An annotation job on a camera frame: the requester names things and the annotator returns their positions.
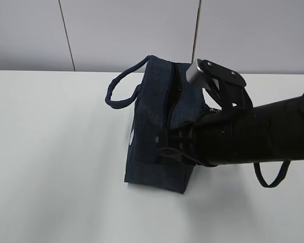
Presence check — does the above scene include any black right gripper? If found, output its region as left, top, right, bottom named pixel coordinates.
left=156, top=75, right=254, bottom=168

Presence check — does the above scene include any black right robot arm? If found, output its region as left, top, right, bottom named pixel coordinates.
left=155, top=75, right=304, bottom=167

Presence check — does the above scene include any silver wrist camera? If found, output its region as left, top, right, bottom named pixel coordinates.
left=185, top=58, right=220, bottom=86

